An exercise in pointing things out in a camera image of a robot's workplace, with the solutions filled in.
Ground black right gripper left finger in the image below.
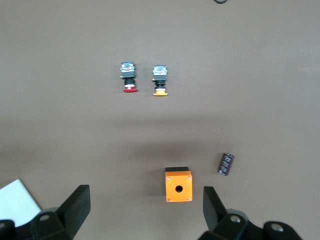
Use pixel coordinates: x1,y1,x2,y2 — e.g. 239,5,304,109
0,184,92,240

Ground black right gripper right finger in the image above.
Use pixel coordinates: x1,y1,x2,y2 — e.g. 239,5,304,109
198,186,304,240

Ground red push button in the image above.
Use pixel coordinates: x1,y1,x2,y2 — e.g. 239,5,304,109
119,61,140,94

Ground orange button box with hole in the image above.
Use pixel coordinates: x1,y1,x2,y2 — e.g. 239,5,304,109
164,166,194,203

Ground yellow push button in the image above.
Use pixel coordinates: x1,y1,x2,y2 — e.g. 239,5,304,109
152,65,169,97

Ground black cylindrical capacitor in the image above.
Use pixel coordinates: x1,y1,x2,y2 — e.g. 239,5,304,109
216,152,236,177

